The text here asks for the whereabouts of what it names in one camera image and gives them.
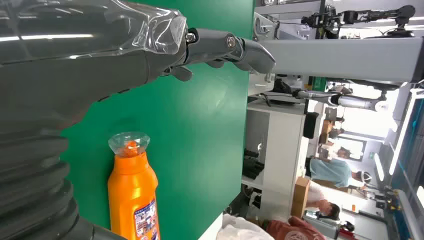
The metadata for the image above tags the white shelf cabinet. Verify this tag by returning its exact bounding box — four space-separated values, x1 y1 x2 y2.
241 99 310 220

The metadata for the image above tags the black box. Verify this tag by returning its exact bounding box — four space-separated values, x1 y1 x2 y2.
302 111 320 140

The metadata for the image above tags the white robot stand with column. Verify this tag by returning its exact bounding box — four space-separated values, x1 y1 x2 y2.
248 11 424 97

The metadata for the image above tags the brown cardboard box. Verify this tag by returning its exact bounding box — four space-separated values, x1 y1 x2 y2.
290 176 311 219

